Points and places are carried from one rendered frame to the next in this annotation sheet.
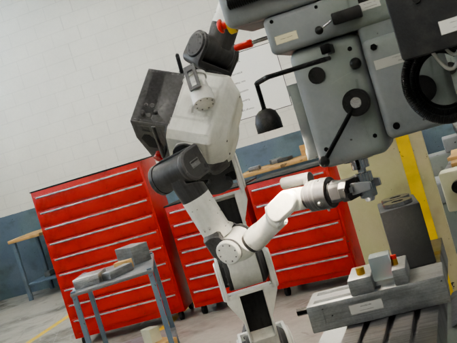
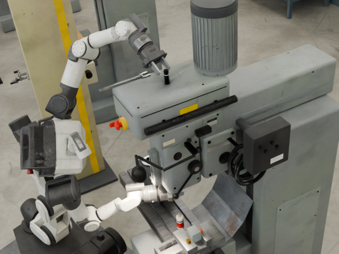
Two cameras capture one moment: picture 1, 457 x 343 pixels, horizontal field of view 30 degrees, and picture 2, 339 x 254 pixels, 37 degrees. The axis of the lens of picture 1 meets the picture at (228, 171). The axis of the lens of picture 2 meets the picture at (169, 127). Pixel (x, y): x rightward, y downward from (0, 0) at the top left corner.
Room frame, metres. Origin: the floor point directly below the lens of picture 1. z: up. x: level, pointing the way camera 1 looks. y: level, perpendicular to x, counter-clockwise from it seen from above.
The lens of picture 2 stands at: (0.87, 0.88, 3.06)
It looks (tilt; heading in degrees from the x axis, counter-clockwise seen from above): 37 degrees down; 320
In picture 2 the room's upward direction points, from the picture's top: 6 degrees counter-clockwise
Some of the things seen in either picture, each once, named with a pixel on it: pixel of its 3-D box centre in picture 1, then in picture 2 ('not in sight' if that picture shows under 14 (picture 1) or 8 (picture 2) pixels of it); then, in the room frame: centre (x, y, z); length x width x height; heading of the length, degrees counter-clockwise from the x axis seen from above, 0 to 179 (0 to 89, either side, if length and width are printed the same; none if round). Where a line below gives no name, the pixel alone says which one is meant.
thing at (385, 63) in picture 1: (413, 79); (208, 141); (2.24, -0.53, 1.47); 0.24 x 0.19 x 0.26; 164
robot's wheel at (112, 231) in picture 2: not in sight; (114, 241); (2.84, -0.22, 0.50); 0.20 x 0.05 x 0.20; 2
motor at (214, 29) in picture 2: not in sight; (214, 34); (2.22, -0.59, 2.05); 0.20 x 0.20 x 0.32
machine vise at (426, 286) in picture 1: (376, 289); (189, 243); (2.16, -0.28, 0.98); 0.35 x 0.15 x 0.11; 76
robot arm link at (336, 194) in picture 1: (337, 191); (160, 192); (2.35, -0.27, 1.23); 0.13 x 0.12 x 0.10; 143
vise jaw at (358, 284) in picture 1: (362, 279); (184, 241); (2.16, -0.25, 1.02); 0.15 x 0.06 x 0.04; 166
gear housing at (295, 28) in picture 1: (334, 20); (178, 118); (2.28, -0.39, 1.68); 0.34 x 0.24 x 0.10; 74
